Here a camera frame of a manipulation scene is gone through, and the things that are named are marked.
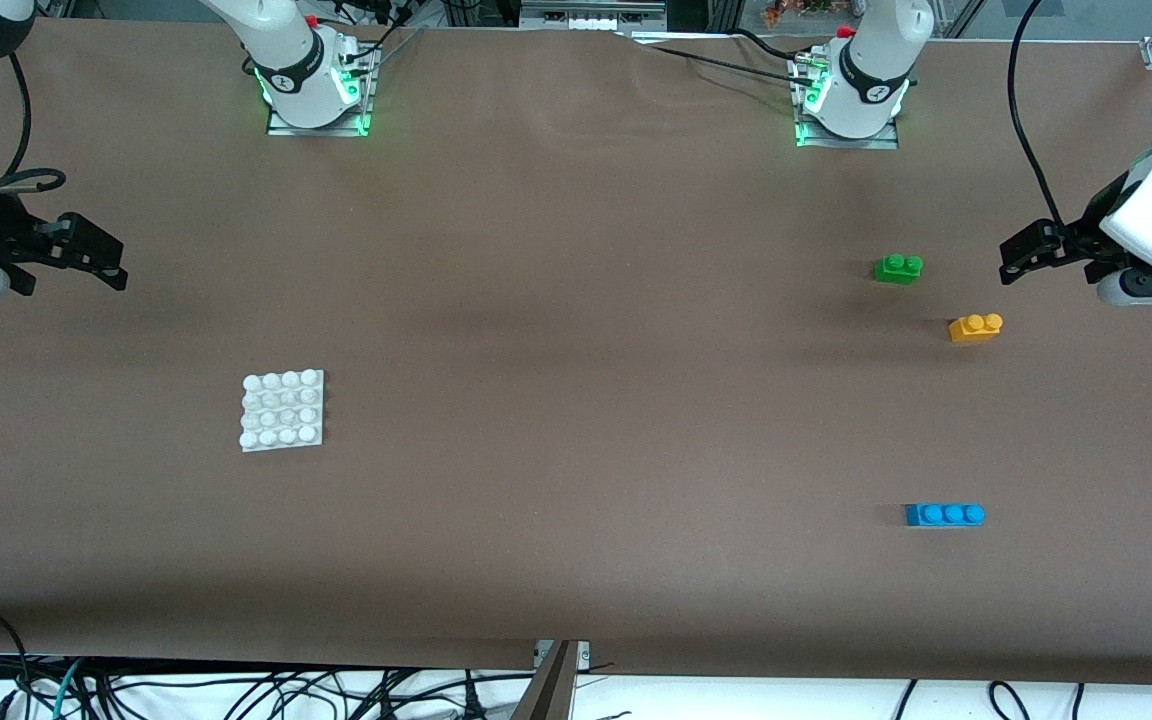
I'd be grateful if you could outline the yellow two-stud block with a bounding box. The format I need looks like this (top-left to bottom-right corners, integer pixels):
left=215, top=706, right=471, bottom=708
left=948, top=313, right=1004, bottom=344

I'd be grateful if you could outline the white studded base plate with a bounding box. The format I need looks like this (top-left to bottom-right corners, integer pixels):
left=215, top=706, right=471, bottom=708
left=239, top=369, right=325, bottom=453

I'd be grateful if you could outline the blue three-stud block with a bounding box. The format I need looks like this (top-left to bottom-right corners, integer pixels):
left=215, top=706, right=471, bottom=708
left=904, top=502, right=986, bottom=528

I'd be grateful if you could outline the brown table cover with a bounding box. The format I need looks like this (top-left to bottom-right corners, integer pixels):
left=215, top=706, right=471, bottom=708
left=0, top=18, right=1152, bottom=691

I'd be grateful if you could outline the black cable on table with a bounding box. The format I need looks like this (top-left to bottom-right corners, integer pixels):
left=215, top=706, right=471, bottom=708
left=734, top=28, right=822, bottom=61
left=626, top=32, right=817, bottom=87

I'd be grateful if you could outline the black base power cable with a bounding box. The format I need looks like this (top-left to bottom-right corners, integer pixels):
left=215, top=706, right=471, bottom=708
left=336, top=0, right=429, bottom=63

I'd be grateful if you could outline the teal floor cable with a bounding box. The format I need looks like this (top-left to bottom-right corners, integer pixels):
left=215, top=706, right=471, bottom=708
left=49, top=658, right=85, bottom=720

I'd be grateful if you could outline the black floor cable tangle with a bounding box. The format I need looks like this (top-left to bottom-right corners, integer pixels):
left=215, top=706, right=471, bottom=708
left=16, top=665, right=537, bottom=720

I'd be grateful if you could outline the silver aluminium frame rail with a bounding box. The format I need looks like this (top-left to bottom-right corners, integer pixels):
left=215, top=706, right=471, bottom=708
left=521, top=0, right=669, bottom=31

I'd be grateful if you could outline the silver table edge bracket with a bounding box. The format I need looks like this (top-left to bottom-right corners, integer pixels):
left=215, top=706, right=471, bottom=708
left=534, top=640, right=593, bottom=669

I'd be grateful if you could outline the aluminium profile post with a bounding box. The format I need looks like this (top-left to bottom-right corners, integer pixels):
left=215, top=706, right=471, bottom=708
left=511, top=640, right=579, bottom=720

